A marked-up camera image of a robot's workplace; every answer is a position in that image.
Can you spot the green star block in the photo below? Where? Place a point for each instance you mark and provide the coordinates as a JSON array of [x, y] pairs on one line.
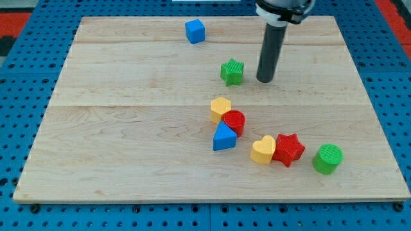
[[231, 72]]

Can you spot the blue cube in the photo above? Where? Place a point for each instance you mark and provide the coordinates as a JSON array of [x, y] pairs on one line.
[[195, 31]]

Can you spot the red star block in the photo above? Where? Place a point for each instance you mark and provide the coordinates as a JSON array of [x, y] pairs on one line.
[[288, 148]]

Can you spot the yellow hexagon block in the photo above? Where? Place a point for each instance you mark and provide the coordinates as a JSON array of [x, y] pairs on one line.
[[219, 107]]

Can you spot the blue triangle block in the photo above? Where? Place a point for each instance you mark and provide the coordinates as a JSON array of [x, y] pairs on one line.
[[224, 137]]

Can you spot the red cylinder block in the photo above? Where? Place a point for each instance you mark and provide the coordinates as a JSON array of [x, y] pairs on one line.
[[235, 120]]

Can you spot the wooden board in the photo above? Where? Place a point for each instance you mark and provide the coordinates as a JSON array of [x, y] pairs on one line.
[[129, 120]]

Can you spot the yellow heart block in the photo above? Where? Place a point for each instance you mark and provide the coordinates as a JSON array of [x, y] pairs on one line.
[[262, 151]]

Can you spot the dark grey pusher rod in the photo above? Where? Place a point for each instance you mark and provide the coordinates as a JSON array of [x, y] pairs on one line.
[[270, 51]]

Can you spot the green cylinder block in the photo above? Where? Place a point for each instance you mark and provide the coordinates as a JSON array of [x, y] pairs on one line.
[[327, 159]]

